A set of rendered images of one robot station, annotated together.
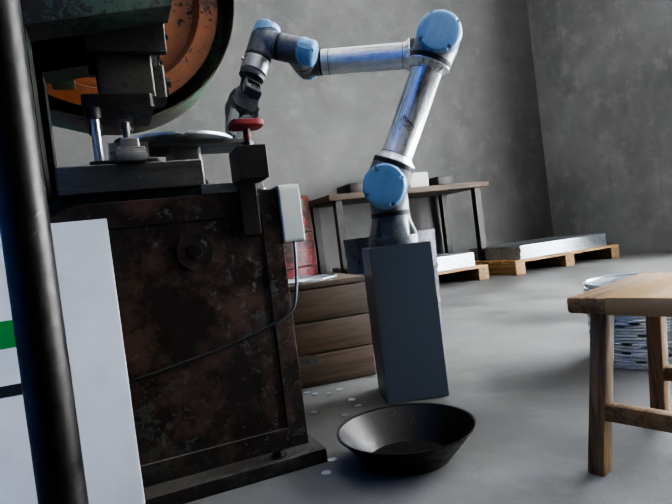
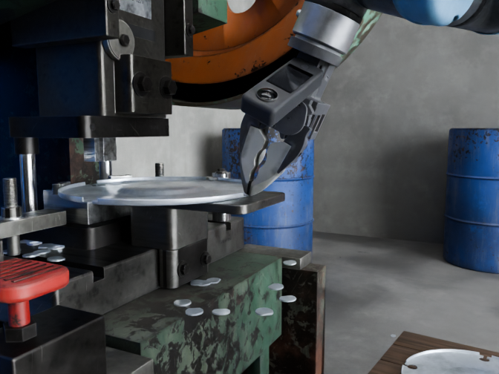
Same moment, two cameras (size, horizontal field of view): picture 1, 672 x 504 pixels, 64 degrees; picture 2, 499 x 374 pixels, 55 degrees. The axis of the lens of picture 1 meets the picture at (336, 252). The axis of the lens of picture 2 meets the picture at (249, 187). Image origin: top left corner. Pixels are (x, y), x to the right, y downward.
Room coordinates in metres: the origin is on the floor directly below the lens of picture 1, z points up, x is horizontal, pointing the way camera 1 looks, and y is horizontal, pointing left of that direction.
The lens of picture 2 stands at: (1.04, -0.25, 0.87)
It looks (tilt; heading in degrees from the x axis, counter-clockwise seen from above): 7 degrees down; 49
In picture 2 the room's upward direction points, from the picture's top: straight up
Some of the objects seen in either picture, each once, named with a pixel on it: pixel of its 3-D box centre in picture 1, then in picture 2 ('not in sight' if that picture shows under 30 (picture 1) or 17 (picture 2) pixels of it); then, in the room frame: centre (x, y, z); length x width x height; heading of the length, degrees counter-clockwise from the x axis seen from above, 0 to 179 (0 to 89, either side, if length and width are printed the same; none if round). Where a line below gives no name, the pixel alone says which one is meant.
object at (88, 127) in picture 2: (118, 116); (94, 135); (1.36, 0.50, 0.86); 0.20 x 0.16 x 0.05; 22
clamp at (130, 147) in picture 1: (128, 144); (5, 217); (1.21, 0.43, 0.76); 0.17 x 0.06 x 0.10; 22
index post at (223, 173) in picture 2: not in sight; (221, 194); (1.58, 0.44, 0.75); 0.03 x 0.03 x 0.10; 22
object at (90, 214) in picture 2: (128, 157); (102, 199); (1.37, 0.49, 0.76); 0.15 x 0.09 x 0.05; 22
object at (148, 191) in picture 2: (176, 144); (162, 188); (1.41, 0.38, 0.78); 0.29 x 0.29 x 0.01
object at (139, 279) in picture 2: (130, 190); (101, 249); (1.36, 0.49, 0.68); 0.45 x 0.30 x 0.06; 22
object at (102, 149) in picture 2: (126, 124); (102, 149); (1.37, 0.49, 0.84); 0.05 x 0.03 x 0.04; 22
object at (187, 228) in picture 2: (198, 169); (190, 234); (1.43, 0.33, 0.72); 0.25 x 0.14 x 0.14; 112
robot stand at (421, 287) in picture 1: (403, 318); not in sight; (1.62, -0.18, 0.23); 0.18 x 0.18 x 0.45; 4
